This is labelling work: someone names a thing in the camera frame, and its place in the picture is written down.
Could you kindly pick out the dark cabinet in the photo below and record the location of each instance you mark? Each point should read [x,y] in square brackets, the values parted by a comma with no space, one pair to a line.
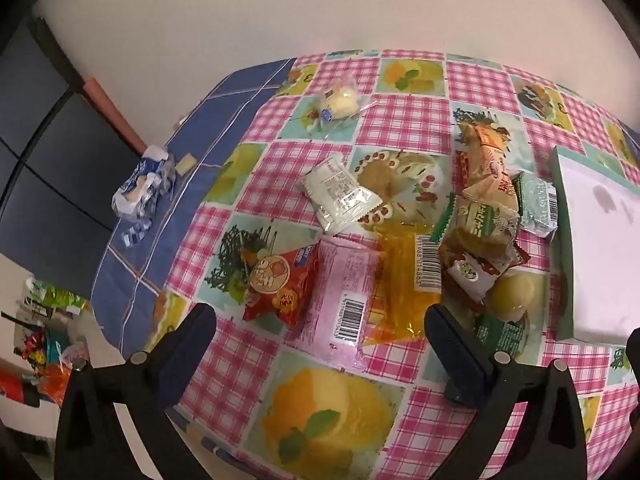
[50,160]

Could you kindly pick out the brown white cartoon snack packet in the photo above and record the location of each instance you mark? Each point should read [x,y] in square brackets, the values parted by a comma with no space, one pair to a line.
[470,272]

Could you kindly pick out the dark green snack packet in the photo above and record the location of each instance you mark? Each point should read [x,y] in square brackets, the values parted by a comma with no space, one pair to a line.
[500,335]

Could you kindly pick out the red snack packet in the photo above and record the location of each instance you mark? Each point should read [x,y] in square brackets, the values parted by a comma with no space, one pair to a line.
[277,280]

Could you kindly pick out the yellow round pastry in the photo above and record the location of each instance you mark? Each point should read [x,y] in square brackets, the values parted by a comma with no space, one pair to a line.
[512,295]

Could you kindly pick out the colourful plastic bags pile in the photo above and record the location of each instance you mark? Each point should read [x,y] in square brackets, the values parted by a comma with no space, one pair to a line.
[45,340]

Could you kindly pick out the light green snack packet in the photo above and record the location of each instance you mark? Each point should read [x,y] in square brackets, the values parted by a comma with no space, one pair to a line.
[537,205]

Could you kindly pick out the orange brown snack packet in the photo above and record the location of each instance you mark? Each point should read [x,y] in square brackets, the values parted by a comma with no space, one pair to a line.
[492,195]

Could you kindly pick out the white box with green rim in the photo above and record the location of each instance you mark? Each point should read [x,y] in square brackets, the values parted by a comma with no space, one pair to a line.
[600,240]

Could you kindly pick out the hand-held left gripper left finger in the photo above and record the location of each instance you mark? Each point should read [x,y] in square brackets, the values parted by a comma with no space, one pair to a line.
[187,350]

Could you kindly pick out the pink checked tablecloth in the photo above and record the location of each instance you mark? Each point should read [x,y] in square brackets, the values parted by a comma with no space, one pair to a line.
[320,410]

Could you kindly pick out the pink snack packet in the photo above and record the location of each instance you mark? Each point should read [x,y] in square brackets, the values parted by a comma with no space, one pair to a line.
[340,285]

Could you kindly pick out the small pale yellow block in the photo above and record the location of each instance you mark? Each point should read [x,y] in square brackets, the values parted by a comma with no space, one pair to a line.
[186,164]

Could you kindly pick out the crumpled blue white packet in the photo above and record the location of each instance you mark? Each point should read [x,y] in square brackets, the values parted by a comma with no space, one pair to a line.
[137,185]

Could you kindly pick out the beige green cartoon snack packet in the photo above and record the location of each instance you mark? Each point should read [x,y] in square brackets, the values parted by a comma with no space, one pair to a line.
[480,225]

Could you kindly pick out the salmon pole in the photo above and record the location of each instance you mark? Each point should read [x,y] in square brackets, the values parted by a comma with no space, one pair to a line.
[112,110]

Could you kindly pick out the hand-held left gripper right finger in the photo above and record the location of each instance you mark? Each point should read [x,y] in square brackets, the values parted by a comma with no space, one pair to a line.
[460,355]

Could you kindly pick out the yellow clear snack packet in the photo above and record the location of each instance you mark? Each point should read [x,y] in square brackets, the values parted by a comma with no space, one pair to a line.
[395,285]

